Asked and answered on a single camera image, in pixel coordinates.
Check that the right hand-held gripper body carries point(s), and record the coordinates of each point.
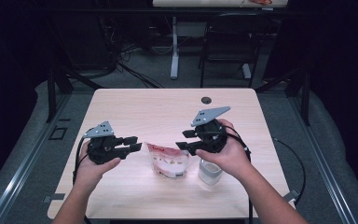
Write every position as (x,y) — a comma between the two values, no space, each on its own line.
(209,133)

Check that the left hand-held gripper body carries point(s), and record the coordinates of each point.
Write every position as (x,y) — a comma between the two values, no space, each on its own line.
(102,149)

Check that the red and white spout pouch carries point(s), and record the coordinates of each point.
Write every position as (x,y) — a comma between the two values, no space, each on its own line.
(169,163)

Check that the white flip-lid container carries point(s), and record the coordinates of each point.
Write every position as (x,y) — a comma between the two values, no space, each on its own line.
(210,174)

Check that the person's left hand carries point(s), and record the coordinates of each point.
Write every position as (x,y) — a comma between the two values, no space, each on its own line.
(90,172)

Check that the person's right hand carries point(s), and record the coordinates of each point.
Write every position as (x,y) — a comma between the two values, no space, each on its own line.
(230,161)

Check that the black table grommet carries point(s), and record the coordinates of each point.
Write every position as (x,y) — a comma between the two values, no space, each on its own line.
(206,100)

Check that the grey tape strip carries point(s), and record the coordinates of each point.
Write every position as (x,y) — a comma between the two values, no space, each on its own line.
(54,197)
(293,195)

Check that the black metal stand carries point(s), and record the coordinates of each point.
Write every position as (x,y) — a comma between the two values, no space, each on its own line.
(52,93)
(306,96)

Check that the white-legged background desk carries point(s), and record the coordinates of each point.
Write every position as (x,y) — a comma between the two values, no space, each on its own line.
(174,46)

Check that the black folding chair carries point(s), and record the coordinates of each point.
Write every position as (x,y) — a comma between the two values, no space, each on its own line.
(233,37)

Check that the orange object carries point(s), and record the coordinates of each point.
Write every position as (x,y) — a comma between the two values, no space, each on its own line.
(261,2)

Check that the aluminium floor rail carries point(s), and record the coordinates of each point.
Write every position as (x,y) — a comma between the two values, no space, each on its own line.
(21,168)
(320,161)

